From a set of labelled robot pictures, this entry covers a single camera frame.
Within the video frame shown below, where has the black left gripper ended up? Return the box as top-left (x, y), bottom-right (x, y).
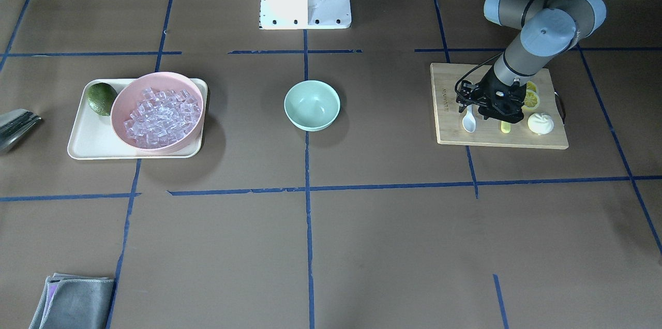
top-left (477, 69), bottom-right (527, 124)

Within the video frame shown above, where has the white plastic spoon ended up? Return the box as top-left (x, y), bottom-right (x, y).
top-left (461, 104), bottom-right (477, 133)

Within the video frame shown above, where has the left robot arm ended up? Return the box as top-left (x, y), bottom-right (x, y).
top-left (457, 0), bottom-right (607, 124)

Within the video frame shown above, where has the mint green bowl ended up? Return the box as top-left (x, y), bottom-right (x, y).
top-left (283, 80), bottom-right (341, 132)

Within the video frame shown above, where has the clear ice cubes pile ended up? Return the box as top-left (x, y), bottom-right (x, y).
top-left (123, 87), bottom-right (202, 149)

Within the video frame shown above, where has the pink bowl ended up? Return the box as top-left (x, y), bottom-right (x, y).
top-left (110, 72), bottom-right (208, 158)

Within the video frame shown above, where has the stainless steel ice scoop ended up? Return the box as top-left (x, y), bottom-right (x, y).
top-left (1, 108), bottom-right (43, 155)

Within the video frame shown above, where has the yellow plastic knife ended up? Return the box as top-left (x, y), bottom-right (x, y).
top-left (500, 121), bottom-right (511, 134)

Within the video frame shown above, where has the upper lemon slice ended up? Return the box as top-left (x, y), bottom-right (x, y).
top-left (522, 89), bottom-right (541, 111)

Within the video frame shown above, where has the white steamed bun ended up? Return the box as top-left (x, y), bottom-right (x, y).
top-left (527, 113), bottom-right (555, 135)

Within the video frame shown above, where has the bamboo cutting board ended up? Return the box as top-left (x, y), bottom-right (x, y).
top-left (430, 63), bottom-right (569, 149)

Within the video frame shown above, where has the green lime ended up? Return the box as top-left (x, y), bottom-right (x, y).
top-left (86, 82), bottom-right (118, 116)

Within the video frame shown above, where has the beige plastic tray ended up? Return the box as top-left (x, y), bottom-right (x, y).
top-left (67, 78), bottom-right (208, 160)

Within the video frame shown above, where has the grey folded cloth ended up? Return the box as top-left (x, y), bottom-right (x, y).
top-left (28, 273), bottom-right (114, 328)

